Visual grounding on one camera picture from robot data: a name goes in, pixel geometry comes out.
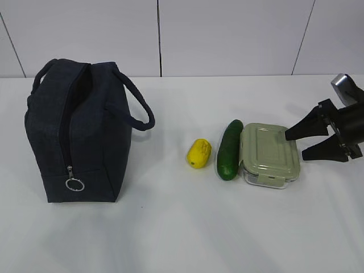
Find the yellow toy corn cob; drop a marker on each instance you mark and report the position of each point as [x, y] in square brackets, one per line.
[199, 153]

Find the silver ring zipper pull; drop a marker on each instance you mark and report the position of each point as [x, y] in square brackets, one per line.
[72, 183]

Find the green cucumber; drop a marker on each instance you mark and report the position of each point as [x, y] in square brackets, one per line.
[228, 153]

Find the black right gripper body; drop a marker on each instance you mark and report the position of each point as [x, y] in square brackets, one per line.
[347, 124]

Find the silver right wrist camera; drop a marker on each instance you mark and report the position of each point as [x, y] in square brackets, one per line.
[345, 88]

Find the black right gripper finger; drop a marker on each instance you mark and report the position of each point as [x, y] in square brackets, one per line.
[329, 149]
[311, 125]

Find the glass container with green lid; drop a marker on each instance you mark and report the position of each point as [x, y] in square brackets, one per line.
[266, 158]

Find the dark navy lunch bag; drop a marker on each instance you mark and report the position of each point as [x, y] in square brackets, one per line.
[82, 115]

